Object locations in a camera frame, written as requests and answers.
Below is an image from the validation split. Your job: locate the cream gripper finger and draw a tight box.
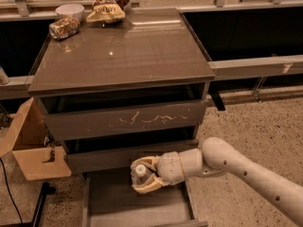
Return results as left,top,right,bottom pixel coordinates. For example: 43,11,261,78
131,156,159,174
132,173,168,194

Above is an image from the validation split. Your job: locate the grey drawer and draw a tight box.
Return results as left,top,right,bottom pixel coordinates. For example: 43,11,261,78
45,99,206,141
64,139,198,174
82,167,208,227

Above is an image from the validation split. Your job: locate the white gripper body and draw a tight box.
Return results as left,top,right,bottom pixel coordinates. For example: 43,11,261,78
157,148,203,185

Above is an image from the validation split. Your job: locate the grey drawer cabinet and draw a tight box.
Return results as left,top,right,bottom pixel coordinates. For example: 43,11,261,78
27,7,216,178

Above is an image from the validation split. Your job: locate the grey middle drawer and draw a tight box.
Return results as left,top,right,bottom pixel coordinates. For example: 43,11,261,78
64,139,198,174

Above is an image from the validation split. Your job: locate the open cardboard box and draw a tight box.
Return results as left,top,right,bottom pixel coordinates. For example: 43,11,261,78
0,98,71,181

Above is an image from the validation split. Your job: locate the crumpled chip bag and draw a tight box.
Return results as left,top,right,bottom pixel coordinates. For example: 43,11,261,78
86,0,131,24

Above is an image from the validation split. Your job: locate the white bowl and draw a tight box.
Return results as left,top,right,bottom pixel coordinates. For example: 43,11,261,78
55,4,84,22

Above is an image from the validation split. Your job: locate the black cable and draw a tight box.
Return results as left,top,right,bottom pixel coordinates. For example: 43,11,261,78
0,157,25,227

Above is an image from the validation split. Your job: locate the grey bottom drawer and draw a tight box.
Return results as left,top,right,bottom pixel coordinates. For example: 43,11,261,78
82,167,208,227

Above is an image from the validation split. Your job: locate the grey top drawer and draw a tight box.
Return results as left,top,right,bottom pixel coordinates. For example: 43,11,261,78
45,99,206,141

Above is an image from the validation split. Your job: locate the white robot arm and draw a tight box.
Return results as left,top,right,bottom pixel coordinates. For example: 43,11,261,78
131,137,303,227

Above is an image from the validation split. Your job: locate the black stand leg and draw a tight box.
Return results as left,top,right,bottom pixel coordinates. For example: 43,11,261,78
30,182,56,227

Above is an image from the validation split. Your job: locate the grey metal railing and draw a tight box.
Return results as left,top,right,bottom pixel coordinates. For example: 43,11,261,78
0,55,303,99

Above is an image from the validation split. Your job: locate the clear plastic water bottle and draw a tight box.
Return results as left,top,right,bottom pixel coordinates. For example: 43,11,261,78
131,164,153,186

